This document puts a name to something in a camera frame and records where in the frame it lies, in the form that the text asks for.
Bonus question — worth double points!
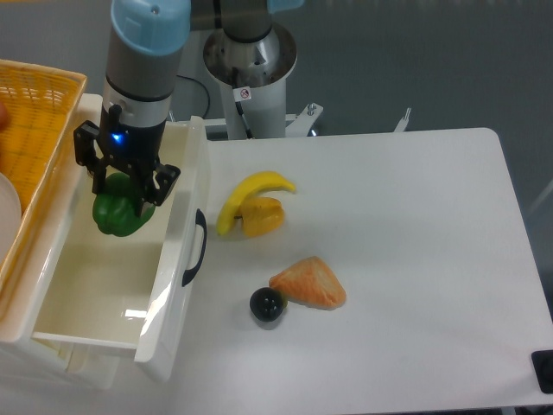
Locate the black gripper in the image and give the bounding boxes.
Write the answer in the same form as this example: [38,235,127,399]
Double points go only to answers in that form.
[73,104,181,217]

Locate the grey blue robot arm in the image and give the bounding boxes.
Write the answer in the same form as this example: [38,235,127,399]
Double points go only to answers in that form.
[73,1,300,217]

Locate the black corner device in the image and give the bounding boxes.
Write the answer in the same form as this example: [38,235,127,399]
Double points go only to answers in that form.
[531,350,553,394]

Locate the white drawer cabinet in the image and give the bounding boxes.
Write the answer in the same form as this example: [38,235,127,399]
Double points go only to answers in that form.
[0,93,120,390]

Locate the green bell pepper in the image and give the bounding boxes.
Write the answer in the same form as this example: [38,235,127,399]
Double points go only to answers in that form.
[92,172,156,237]

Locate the yellow banana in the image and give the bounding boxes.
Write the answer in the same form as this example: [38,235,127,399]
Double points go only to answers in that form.
[215,170,296,236]

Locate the white plate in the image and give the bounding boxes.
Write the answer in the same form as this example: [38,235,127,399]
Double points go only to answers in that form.
[0,174,22,263]

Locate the orange bread wedge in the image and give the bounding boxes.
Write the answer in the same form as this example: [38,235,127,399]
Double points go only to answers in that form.
[269,256,346,310]

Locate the black cable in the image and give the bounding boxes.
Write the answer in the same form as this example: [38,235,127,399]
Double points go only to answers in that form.
[175,75,212,120]

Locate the orange yellow bell pepper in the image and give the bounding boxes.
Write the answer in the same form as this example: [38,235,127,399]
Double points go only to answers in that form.
[238,196,285,238]

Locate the black drawer handle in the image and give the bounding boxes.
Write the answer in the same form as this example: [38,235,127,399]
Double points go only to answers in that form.
[181,208,207,287]

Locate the open white upper drawer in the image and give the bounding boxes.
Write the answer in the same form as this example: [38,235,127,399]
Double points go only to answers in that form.
[31,117,210,387]

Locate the dark round eggplant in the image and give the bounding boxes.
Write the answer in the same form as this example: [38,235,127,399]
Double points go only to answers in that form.
[249,287,288,322]

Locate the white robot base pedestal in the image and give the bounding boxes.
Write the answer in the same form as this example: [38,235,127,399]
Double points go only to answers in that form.
[203,23,323,140]

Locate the yellow woven basket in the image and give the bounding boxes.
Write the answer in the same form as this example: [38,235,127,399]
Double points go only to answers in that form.
[1,60,87,314]

